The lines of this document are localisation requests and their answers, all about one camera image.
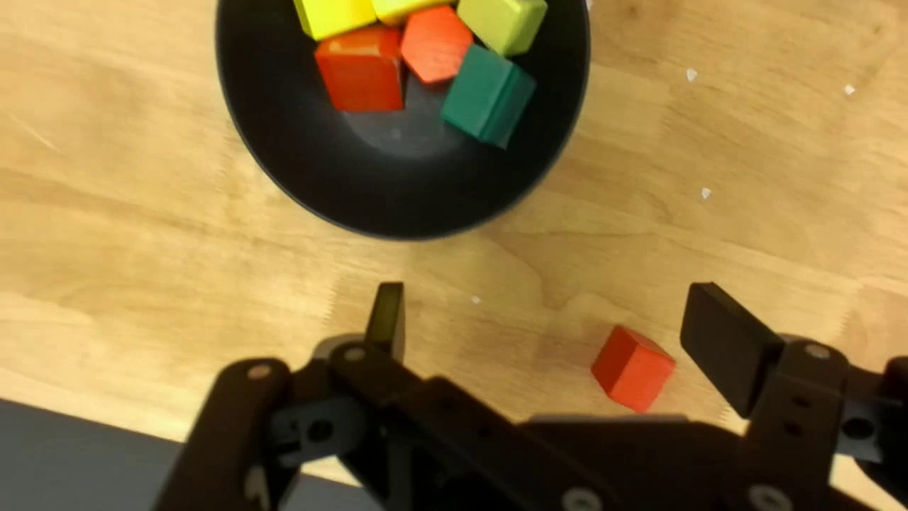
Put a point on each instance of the lime green block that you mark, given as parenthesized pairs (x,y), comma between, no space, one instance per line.
(506,26)

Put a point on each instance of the teal green block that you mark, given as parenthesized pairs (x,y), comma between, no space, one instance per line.
(489,98)

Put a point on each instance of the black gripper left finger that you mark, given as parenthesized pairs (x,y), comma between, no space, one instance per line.
(386,321)

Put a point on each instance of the yellow cube block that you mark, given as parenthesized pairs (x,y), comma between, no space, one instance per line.
(393,13)

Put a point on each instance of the red hexagonal block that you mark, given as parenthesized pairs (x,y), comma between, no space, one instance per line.
(434,43)

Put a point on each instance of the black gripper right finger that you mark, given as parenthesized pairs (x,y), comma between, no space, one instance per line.
(728,344)

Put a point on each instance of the dark red block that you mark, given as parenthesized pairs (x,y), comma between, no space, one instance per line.
(362,70)

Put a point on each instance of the large yellow block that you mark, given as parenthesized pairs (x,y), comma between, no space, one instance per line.
(329,18)

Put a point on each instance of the black bowl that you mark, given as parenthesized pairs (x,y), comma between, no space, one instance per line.
(393,175)

